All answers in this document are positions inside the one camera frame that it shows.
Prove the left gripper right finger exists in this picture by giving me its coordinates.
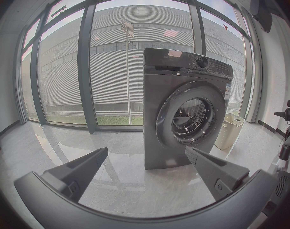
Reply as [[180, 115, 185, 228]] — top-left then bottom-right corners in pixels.
[[185, 146, 251, 203]]

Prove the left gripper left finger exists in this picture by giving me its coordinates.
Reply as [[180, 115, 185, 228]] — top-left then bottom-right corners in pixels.
[[41, 147, 109, 203]]

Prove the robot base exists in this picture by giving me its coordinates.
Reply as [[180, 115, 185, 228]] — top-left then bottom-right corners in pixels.
[[260, 155, 290, 224]]

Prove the cream laundry basket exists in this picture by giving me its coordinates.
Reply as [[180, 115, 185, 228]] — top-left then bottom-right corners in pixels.
[[214, 113, 246, 150]]

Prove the grey washing machine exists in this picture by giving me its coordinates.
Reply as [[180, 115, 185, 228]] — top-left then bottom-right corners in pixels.
[[143, 48, 234, 170]]

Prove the window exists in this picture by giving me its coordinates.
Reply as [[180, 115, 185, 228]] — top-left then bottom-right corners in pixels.
[[20, 0, 256, 134]]

